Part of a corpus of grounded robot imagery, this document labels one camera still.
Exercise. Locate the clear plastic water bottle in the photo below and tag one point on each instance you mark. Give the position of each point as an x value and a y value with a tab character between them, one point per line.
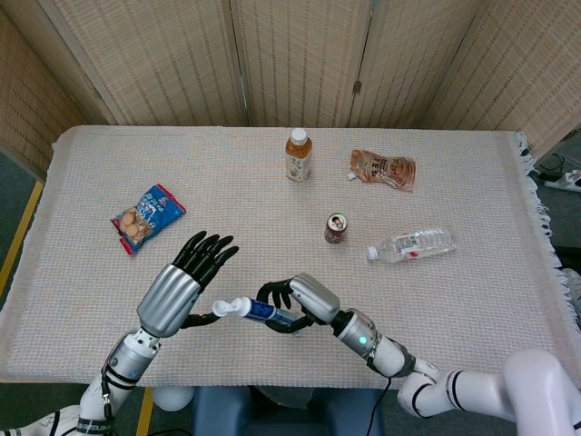
417	244

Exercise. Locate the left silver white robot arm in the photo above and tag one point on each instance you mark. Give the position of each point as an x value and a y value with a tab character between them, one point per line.
122	363

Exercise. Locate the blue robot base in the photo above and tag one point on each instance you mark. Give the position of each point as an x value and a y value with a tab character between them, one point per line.
290	413

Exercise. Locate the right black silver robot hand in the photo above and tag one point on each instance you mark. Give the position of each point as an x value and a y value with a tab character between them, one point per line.
315	300

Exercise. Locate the blue white toothpaste tube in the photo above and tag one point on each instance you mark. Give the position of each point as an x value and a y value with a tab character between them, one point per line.
263	311

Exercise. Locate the white woven tablecloth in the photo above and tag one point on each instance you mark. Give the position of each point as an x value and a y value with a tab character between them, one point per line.
272	218

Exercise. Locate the blue cookie bag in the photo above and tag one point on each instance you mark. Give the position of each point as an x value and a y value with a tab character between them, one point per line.
145	215

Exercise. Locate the red drink can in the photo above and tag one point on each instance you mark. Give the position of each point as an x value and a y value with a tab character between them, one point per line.
336	229

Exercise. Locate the amber tea bottle white cap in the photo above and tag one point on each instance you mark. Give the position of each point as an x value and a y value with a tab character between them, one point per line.
298	159

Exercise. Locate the beige woven folding screen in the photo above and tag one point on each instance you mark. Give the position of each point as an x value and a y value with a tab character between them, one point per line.
181	59

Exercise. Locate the white power strip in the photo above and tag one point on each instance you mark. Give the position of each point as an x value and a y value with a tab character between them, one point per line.
565	181

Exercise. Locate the white round robot base part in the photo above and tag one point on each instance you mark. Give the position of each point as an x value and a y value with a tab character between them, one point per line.
172	399

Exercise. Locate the brown spouted snack pouch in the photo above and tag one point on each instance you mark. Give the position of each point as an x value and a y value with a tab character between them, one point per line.
386	170

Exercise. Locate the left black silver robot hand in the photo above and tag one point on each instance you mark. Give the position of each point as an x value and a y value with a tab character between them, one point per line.
172	295

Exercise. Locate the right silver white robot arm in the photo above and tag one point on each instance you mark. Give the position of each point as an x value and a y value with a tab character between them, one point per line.
454	386

